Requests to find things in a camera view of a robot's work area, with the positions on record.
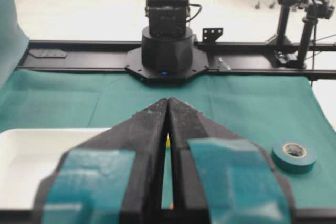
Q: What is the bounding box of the camera on black stand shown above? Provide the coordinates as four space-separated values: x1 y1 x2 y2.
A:
259 0 336 69

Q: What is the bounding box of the white plastic case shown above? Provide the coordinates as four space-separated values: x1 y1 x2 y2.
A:
1 128 105 210

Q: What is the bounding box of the yellow tape roll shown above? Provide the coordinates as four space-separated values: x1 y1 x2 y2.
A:
165 135 171 148

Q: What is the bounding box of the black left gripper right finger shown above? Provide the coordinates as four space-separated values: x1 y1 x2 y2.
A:
167 98 295 223

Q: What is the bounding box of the green tape roll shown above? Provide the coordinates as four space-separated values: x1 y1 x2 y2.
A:
271 141 317 174

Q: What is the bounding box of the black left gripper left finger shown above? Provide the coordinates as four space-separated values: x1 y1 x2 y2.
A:
33 99 168 223

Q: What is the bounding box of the black aluminium rail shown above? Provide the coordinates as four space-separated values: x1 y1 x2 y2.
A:
17 40 335 82

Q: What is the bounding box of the green table cloth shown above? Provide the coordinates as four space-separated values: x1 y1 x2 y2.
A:
1 70 335 208

